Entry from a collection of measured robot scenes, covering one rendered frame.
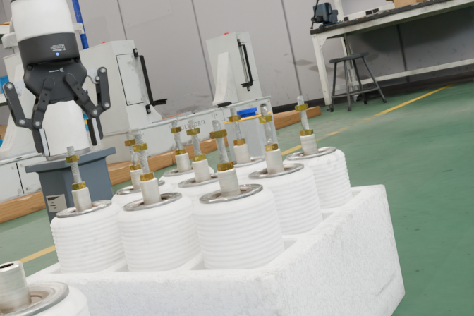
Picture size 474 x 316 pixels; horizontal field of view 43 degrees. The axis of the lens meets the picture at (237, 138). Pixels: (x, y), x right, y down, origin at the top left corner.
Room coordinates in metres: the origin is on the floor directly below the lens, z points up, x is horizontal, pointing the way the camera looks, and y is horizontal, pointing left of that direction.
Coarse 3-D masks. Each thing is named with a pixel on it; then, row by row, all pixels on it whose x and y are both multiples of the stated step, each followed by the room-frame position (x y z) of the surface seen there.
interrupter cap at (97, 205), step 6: (96, 204) 0.83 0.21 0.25; (102, 204) 0.81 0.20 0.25; (108, 204) 0.80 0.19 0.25; (66, 210) 0.82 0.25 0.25; (72, 210) 0.82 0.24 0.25; (84, 210) 0.79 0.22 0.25; (90, 210) 0.78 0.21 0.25; (96, 210) 0.78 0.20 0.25; (60, 216) 0.78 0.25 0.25; (66, 216) 0.78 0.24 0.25; (72, 216) 0.77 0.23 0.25
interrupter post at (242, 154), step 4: (244, 144) 0.95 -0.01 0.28; (236, 148) 0.94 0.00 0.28; (240, 148) 0.94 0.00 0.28; (244, 148) 0.94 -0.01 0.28; (236, 152) 0.94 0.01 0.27; (240, 152) 0.94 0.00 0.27; (244, 152) 0.94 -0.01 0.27; (248, 152) 0.95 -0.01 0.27; (236, 156) 0.94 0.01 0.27; (240, 156) 0.94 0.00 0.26; (244, 156) 0.94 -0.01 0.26; (248, 156) 0.95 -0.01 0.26; (236, 160) 0.95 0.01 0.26; (240, 160) 0.94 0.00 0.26; (244, 160) 0.94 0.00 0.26; (248, 160) 0.94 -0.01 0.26
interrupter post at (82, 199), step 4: (84, 188) 0.80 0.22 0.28; (72, 192) 0.80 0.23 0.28; (76, 192) 0.80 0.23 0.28; (80, 192) 0.80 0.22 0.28; (84, 192) 0.80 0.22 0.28; (88, 192) 0.81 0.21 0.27; (76, 196) 0.80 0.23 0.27; (80, 196) 0.80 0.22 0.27; (84, 196) 0.80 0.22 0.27; (88, 196) 0.81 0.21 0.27; (76, 200) 0.80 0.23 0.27; (80, 200) 0.80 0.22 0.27; (84, 200) 0.80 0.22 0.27; (88, 200) 0.81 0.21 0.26; (76, 204) 0.80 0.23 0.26; (80, 204) 0.80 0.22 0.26; (84, 204) 0.80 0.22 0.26; (88, 204) 0.80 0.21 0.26; (76, 208) 0.80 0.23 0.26; (80, 208) 0.80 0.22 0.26; (84, 208) 0.80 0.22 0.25; (88, 208) 0.80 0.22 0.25
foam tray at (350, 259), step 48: (384, 192) 0.91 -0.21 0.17; (288, 240) 0.71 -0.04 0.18; (336, 240) 0.73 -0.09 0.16; (384, 240) 0.87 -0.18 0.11; (96, 288) 0.71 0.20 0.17; (144, 288) 0.67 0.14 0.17; (192, 288) 0.64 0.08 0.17; (240, 288) 0.60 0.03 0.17; (288, 288) 0.61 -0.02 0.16; (336, 288) 0.70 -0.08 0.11; (384, 288) 0.84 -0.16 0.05
